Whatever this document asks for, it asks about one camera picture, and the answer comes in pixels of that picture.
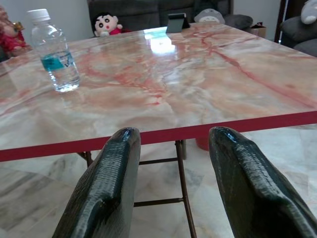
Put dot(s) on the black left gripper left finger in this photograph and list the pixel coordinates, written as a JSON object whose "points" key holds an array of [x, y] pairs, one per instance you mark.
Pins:
{"points": [[106, 186]]}

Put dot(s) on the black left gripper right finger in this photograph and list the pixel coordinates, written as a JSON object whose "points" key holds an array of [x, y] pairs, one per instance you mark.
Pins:
{"points": [[247, 193]]}

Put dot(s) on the red bin with teal liner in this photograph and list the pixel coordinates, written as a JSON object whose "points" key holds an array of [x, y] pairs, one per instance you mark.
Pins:
{"points": [[203, 145]]}

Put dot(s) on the clear plastic water bottle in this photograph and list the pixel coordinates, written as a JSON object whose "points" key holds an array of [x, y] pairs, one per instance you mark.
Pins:
{"points": [[59, 69]]}

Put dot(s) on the black haired boy plush doll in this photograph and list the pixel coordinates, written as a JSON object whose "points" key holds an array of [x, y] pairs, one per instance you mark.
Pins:
{"points": [[106, 23]]}

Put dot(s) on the brown paper bag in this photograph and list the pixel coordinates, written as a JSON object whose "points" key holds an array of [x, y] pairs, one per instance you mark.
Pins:
{"points": [[260, 31]]}

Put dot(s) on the dark grey small sofa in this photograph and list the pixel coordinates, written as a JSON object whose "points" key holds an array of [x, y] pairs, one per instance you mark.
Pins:
{"points": [[297, 27]]}

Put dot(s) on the red gold figure statue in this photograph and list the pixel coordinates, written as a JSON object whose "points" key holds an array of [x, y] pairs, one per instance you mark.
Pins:
{"points": [[12, 39]]}

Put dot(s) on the black phone stand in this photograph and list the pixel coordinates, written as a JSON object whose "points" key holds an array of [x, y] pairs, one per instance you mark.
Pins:
{"points": [[174, 23]]}

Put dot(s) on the dark grey long sofa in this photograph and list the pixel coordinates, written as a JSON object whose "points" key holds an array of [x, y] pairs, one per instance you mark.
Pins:
{"points": [[146, 12]]}

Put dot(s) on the large white grey plush toy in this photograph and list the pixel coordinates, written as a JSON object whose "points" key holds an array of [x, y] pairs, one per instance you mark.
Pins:
{"points": [[310, 12]]}

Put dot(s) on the dark metal table leg frame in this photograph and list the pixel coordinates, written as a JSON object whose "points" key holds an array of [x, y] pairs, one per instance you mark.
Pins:
{"points": [[182, 173]]}

